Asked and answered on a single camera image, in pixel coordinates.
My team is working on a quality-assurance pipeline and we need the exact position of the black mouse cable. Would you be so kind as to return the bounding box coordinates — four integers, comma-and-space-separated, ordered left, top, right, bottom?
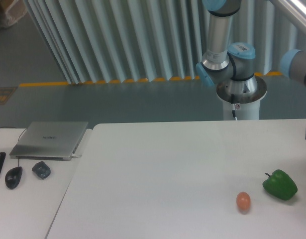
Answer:
0, 126, 28, 168

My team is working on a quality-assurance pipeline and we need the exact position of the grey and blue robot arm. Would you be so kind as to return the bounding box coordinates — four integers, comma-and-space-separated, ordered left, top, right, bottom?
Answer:
196, 0, 306, 121

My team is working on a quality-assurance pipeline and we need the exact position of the silver closed laptop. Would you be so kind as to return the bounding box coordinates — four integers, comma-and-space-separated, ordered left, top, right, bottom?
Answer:
9, 121, 88, 160

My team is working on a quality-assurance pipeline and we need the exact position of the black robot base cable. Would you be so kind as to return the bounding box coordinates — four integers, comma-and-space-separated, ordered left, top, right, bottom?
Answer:
230, 93, 238, 121

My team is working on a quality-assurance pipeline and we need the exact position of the cardboard box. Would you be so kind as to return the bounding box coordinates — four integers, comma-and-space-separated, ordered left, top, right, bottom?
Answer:
0, 0, 27, 29

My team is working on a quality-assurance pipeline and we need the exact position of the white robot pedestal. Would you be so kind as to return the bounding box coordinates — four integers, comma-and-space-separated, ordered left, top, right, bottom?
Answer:
221, 100, 260, 120

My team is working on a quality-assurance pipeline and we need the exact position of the black computer mouse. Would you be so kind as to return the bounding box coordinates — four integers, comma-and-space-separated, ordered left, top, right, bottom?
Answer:
5, 166, 23, 190

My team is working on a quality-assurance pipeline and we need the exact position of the brown egg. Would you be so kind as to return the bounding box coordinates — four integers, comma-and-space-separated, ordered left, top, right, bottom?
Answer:
236, 192, 251, 212

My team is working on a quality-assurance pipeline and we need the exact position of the dark grey small case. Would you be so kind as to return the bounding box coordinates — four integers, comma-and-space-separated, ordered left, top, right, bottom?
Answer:
32, 161, 51, 179

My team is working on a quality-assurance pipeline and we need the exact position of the green bell pepper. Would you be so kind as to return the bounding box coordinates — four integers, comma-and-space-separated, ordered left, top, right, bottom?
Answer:
262, 169, 298, 201

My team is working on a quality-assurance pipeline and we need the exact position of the grey corrugated partition panel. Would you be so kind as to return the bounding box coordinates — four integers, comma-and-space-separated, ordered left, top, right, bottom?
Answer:
25, 0, 306, 84

